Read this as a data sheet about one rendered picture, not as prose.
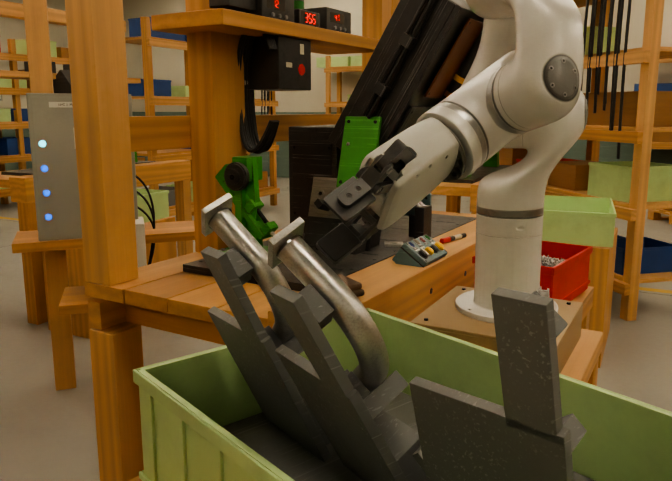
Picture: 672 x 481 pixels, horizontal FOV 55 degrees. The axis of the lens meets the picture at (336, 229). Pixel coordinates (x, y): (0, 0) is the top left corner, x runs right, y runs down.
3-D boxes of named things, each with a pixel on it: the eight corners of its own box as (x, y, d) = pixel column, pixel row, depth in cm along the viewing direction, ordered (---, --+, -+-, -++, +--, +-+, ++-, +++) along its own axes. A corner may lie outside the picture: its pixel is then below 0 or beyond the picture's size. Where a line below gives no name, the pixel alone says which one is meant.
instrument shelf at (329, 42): (385, 51, 236) (385, 40, 235) (222, 24, 160) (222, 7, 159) (327, 54, 248) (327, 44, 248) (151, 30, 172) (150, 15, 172)
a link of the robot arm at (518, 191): (480, 205, 127) (483, 81, 122) (580, 209, 121) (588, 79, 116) (473, 216, 116) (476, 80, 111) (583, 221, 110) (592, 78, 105)
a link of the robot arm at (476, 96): (506, 157, 68) (456, 173, 76) (580, 97, 73) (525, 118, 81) (464, 89, 66) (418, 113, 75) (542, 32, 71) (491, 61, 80)
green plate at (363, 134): (383, 194, 188) (392, 123, 189) (370, 189, 181) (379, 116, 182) (349, 191, 194) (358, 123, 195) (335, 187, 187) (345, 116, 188)
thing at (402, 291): (529, 251, 250) (531, 213, 248) (327, 396, 124) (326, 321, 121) (493, 247, 257) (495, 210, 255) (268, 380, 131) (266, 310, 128)
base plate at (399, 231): (478, 222, 238) (478, 217, 238) (320, 295, 145) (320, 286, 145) (377, 213, 259) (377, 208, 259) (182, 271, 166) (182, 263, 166)
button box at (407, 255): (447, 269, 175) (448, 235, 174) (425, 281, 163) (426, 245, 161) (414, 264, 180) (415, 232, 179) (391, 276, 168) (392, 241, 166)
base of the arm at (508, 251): (559, 297, 129) (564, 206, 125) (556, 330, 111) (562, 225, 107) (464, 289, 135) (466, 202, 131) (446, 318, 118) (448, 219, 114)
